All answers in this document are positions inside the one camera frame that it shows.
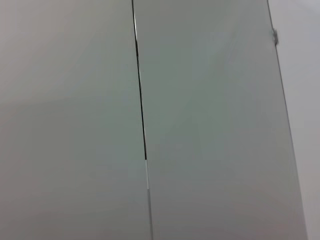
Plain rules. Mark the small metal wall bracket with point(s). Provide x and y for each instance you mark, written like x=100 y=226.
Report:
x=275 y=36

